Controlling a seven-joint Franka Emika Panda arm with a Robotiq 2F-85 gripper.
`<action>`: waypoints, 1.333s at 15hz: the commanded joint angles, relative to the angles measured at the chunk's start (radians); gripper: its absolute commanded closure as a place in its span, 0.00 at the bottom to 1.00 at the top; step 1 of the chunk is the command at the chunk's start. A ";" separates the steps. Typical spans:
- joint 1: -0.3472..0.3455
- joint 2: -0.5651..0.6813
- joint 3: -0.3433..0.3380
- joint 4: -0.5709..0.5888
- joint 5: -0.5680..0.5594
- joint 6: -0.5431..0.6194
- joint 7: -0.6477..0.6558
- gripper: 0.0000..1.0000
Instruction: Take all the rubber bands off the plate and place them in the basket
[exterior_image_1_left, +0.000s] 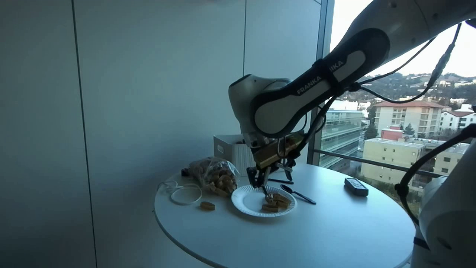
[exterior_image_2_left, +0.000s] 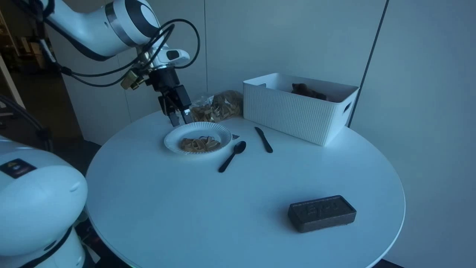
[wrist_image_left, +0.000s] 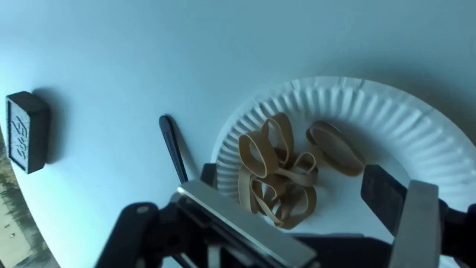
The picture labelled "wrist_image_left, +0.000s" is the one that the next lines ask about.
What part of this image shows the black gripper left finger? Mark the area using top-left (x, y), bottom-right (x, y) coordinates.
top-left (94, 162), bottom-right (318, 268)

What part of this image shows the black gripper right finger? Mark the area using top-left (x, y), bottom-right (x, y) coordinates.
top-left (361, 164), bottom-right (476, 268)

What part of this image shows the tan rubber band cluster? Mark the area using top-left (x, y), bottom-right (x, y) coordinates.
top-left (237, 112), bottom-right (320, 231)

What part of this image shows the white paper plate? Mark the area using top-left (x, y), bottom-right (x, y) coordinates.
top-left (210, 75), bottom-right (476, 244)

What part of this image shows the black rectangular box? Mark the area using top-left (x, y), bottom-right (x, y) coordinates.
top-left (4, 90), bottom-right (51, 176)

